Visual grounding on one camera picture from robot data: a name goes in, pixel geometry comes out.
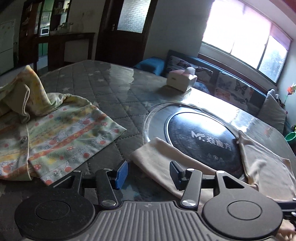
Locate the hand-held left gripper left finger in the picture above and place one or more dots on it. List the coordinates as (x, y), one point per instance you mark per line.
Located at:
(122, 175)

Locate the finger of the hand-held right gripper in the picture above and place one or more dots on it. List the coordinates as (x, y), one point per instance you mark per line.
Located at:
(289, 205)

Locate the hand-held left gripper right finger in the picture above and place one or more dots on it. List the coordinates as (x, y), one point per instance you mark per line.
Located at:
(176, 177)

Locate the beige garment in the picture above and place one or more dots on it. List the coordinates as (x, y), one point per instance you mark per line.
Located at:
(266, 171)

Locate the floral printed shirt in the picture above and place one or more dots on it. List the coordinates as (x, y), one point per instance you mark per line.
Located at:
(69, 136)

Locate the round black induction cooktop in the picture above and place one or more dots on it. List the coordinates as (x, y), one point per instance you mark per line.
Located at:
(203, 143)

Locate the green plastic basin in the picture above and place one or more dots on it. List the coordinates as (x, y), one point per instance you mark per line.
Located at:
(291, 138)

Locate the grey pillow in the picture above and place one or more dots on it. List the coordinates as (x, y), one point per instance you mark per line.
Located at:
(272, 111)

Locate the white tissue box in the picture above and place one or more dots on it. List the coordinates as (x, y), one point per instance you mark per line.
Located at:
(181, 80)

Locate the butterfly print cushion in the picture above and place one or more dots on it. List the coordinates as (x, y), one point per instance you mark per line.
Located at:
(182, 67)
(233, 90)

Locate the blue pillow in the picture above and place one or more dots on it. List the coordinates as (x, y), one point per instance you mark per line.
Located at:
(150, 64)

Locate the blue sofa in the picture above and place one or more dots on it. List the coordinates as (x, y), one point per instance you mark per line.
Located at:
(185, 61)

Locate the colourful pinwheel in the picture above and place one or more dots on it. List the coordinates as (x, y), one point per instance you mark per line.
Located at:
(291, 89)

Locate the yellow printed garment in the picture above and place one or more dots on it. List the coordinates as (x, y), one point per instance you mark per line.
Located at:
(34, 88)

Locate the dark wooden door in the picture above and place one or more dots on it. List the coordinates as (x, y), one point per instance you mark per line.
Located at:
(108, 46)

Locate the dark wooden sideboard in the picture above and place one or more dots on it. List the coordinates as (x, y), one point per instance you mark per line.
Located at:
(69, 51)

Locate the window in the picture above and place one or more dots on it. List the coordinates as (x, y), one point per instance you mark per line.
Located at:
(242, 34)

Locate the white microwave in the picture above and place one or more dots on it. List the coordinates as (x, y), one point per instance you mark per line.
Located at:
(44, 31)

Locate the dark wooden display cabinet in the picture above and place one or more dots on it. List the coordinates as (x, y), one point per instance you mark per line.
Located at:
(27, 34)

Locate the white refrigerator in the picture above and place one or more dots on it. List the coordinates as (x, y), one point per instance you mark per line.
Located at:
(7, 46)

